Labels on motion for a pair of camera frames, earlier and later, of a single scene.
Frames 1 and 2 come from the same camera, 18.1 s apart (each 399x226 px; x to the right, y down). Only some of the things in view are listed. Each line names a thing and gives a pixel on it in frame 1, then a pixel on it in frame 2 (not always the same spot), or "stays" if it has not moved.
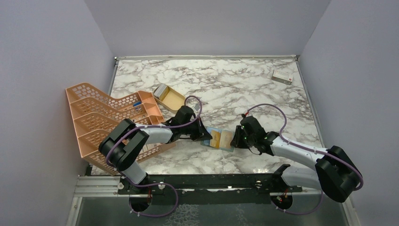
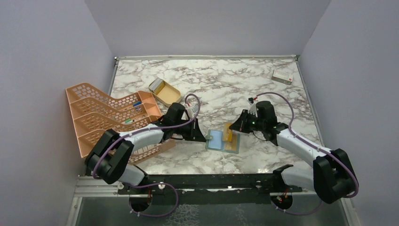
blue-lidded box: [221, 139] stays
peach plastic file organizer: [95, 114] stays
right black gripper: [236, 141] -> [240, 124]
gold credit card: [215, 140] -> [227, 133]
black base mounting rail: [216, 189] stays
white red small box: [282, 77] stays
